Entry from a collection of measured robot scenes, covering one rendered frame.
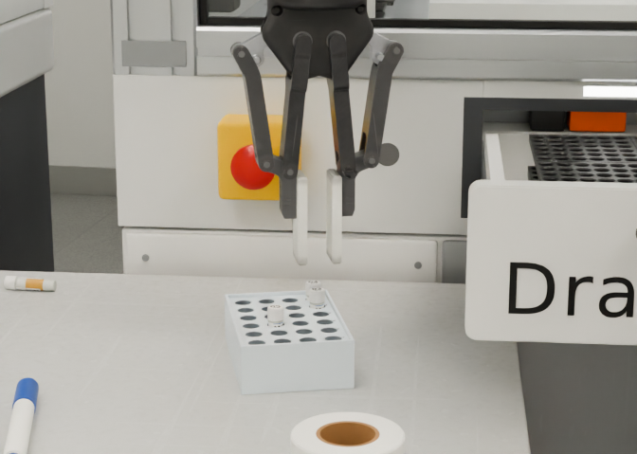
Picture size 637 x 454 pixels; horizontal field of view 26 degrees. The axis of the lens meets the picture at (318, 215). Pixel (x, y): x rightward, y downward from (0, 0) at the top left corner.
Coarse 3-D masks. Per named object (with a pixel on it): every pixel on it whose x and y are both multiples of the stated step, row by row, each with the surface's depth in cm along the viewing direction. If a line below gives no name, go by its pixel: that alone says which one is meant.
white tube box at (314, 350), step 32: (256, 320) 106; (288, 320) 106; (320, 320) 106; (256, 352) 100; (288, 352) 100; (320, 352) 101; (352, 352) 101; (256, 384) 101; (288, 384) 101; (320, 384) 101; (352, 384) 102
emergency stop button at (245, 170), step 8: (240, 152) 121; (248, 152) 121; (232, 160) 121; (240, 160) 121; (248, 160) 121; (232, 168) 121; (240, 168) 121; (248, 168) 121; (256, 168) 121; (240, 176) 121; (248, 176) 121; (256, 176) 121; (264, 176) 121; (272, 176) 121; (240, 184) 122; (248, 184) 121; (256, 184) 121; (264, 184) 121
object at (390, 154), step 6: (384, 144) 126; (390, 144) 126; (384, 150) 127; (390, 150) 127; (396, 150) 127; (384, 156) 127; (390, 156) 127; (396, 156) 127; (384, 162) 127; (390, 162) 127
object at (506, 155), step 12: (492, 132) 127; (504, 132) 127; (516, 132) 127; (528, 132) 127; (540, 132) 127; (552, 132) 127; (564, 132) 127; (492, 144) 122; (504, 144) 127; (516, 144) 127; (528, 144) 127; (492, 156) 117; (504, 156) 127; (516, 156) 127; (528, 156) 127; (492, 168) 113; (504, 168) 128; (516, 168) 128
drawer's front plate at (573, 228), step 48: (480, 192) 92; (528, 192) 92; (576, 192) 92; (624, 192) 91; (480, 240) 93; (528, 240) 93; (576, 240) 92; (624, 240) 92; (480, 288) 94; (528, 288) 94; (576, 288) 93; (624, 288) 93; (480, 336) 95; (528, 336) 95; (576, 336) 94; (624, 336) 94
